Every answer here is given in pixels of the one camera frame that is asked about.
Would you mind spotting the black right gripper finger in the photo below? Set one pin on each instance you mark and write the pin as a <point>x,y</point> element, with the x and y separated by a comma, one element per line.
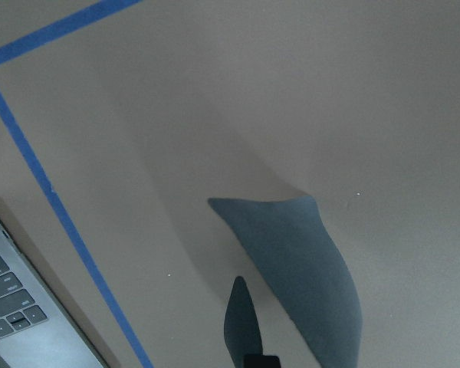
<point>242,334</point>

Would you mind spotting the black mouse pad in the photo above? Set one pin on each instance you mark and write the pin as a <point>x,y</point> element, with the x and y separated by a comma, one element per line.
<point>289,245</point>

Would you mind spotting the grey laptop computer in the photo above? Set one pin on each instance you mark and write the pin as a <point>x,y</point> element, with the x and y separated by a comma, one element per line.
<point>35,328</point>

